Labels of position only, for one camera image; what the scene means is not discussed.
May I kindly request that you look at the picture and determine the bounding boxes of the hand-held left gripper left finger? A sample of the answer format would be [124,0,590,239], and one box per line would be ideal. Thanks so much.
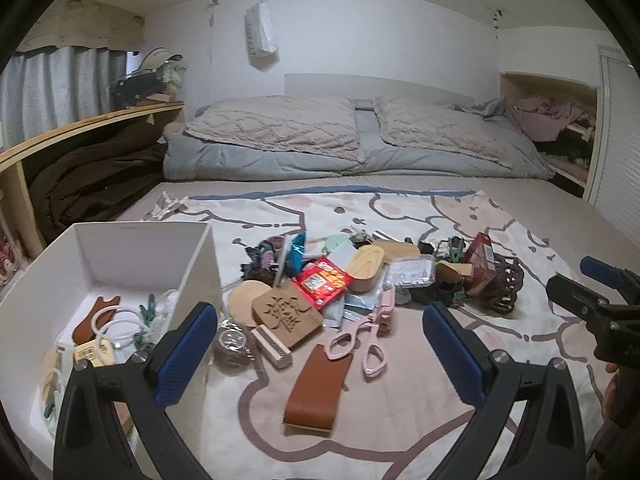
[52,301,219,480]

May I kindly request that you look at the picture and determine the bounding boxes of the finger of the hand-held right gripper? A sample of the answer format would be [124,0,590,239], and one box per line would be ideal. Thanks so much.
[580,256,640,307]
[546,275,612,334]

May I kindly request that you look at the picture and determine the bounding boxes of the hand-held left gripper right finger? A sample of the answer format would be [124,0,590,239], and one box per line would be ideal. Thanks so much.
[421,301,588,480]

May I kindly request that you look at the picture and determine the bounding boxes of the red cigarette box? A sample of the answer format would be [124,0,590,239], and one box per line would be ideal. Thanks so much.
[462,232,497,281]

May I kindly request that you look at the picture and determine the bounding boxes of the white cardboard box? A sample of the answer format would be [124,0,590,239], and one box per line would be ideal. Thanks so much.
[0,222,223,441]

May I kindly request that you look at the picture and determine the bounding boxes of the brown leather case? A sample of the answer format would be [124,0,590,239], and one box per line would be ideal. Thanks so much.
[283,344,355,433]

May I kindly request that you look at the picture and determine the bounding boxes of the person's right hand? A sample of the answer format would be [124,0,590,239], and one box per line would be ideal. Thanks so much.
[602,360,624,423]

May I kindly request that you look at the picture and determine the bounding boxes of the brown hair claw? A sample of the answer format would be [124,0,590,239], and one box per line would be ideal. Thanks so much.
[475,255,526,317]

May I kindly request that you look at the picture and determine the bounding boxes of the round wooden coaster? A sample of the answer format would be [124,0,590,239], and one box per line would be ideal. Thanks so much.
[227,280,273,328]

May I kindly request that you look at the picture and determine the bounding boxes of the printed blanket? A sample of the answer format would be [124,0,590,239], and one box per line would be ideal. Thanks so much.
[112,187,608,480]

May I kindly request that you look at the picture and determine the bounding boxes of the small white ribbed device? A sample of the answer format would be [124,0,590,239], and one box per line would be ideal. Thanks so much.
[250,324,293,370]

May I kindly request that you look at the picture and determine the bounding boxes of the pink scissors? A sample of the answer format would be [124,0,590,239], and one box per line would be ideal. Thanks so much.
[325,285,397,380]

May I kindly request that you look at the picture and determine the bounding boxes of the beige labelled packet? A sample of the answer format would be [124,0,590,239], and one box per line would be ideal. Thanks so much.
[74,337,115,368]

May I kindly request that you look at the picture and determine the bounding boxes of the clear plastic container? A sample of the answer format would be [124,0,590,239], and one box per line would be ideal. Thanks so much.
[387,254,436,289]

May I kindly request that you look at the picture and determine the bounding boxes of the brown leather card sleeve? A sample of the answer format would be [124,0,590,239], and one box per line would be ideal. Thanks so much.
[72,297,121,346]

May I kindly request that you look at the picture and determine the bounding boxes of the carved wooden plaque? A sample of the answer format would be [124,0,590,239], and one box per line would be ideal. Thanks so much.
[251,284,323,350]

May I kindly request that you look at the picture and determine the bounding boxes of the dark green clip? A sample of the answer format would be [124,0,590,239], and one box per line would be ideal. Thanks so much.
[440,237,467,262]

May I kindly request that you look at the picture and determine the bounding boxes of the light blue packet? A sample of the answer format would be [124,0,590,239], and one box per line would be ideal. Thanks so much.
[320,290,377,327]

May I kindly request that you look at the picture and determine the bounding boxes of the wooden oval lid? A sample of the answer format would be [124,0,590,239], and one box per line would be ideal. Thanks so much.
[372,239,421,263]

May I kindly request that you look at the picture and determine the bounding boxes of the purple knitted band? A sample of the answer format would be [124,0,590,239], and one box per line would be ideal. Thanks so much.
[242,240,281,281]

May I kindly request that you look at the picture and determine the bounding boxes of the wooden oval box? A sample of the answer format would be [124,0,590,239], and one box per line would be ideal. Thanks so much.
[342,245,387,292]

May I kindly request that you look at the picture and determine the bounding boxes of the wooden board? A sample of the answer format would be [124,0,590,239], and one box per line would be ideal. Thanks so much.
[42,365,69,402]

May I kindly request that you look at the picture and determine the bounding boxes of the white slatted door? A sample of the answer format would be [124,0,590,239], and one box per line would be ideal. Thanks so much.
[587,45,640,231]

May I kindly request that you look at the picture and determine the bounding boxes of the red snack packet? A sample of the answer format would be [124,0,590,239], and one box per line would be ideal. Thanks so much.
[292,258,355,309]

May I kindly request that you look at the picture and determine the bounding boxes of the pink clothes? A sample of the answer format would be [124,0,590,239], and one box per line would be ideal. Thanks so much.
[512,95,596,142]

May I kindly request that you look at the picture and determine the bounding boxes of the mint green packet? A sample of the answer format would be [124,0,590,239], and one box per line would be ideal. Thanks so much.
[322,234,356,256]

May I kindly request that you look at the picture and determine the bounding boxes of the grey duvet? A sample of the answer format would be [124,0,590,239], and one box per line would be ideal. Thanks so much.
[162,97,553,182]

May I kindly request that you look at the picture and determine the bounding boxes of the brown blanket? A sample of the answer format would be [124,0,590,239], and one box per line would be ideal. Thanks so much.
[27,122,168,241]

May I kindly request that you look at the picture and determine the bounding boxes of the beige quilted pillow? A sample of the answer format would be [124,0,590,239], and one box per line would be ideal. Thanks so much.
[372,96,526,168]
[184,96,366,163]

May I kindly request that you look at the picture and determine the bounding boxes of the wooden shelf unit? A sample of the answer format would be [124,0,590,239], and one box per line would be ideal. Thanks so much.
[0,100,186,261]

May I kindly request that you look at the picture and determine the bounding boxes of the black bag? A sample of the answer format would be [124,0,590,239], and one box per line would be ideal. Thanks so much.
[116,72,166,106]

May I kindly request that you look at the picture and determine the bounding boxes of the white headboard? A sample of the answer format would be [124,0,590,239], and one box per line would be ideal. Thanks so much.
[285,72,476,106]

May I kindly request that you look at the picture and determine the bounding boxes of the grey curtain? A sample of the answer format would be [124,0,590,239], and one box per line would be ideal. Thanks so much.
[0,45,128,151]

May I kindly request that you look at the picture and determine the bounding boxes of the white cap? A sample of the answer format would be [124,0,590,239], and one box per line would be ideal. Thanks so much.
[137,47,183,72]

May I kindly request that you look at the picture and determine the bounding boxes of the white hanging bag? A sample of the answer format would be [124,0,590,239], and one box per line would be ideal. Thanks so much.
[244,1,278,56]

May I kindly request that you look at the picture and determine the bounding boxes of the beige paper window cover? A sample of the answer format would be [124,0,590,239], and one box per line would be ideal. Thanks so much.
[22,0,146,53]

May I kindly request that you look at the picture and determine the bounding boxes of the wooden wall niche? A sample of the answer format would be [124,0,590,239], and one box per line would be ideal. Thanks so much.
[500,71,601,198]

